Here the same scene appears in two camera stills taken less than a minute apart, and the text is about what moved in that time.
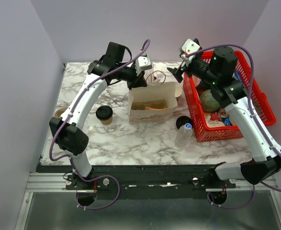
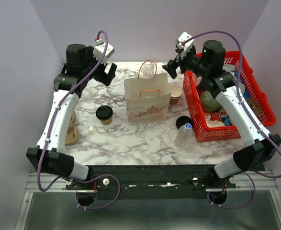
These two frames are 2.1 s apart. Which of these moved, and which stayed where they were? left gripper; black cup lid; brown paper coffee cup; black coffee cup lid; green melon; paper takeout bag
Moved: left gripper; paper takeout bag
Stayed: brown paper coffee cup; green melon; black coffee cup lid; black cup lid
